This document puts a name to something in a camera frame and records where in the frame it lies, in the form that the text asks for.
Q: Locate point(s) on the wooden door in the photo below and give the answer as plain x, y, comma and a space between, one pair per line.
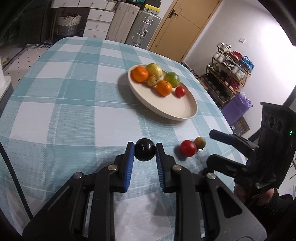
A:
182, 23

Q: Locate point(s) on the wall switch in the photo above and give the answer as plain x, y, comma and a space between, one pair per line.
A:
242, 39

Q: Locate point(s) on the beige round plate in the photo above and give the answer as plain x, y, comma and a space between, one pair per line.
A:
171, 106

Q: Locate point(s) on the right hand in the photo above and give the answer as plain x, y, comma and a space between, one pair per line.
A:
261, 199

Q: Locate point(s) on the brown round fruit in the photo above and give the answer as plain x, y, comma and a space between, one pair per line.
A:
200, 142

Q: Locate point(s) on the silver suitcase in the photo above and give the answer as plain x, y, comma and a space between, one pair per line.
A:
143, 29

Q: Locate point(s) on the purple bag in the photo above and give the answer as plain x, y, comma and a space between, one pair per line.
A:
236, 107

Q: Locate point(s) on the dark plum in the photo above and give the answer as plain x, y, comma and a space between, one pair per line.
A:
145, 149

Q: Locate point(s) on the yellow apple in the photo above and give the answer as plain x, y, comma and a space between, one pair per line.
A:
154, 70

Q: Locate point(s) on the wooden shoe rack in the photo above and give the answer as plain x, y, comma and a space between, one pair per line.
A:
226, 74

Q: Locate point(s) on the green melon fruit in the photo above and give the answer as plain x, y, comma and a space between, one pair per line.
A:
172, 78

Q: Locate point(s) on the small red tomato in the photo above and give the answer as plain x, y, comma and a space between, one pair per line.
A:
180, 92

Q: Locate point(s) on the shoe boxes stack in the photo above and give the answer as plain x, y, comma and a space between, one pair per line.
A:
150, 5

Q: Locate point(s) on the beige suitcase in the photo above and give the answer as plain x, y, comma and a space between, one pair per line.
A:
122, 22

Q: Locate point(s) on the orange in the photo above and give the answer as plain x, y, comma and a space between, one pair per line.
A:
164, 88
139, 74

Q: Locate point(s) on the woven laundry basket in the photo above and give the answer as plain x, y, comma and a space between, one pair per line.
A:
68, 25

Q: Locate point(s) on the right orange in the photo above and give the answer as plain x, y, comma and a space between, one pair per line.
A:
164, 88

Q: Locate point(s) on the white drawer desk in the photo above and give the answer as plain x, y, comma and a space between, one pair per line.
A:
96, 16

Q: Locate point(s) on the teal plaid tablecloth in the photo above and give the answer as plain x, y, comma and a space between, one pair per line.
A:
74, 111

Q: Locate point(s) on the dotted floor rug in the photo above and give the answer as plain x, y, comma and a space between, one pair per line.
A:
17, 61

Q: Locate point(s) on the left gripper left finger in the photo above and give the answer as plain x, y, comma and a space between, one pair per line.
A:
83, 208

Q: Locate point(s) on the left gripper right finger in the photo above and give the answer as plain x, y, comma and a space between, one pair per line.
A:
206, 209

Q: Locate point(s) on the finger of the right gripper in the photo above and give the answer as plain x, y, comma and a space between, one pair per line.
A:
244, 146
227, 166

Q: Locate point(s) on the small yellow pear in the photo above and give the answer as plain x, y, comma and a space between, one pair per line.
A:
152, 81

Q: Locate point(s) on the left orange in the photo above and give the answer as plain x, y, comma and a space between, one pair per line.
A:
139, 74

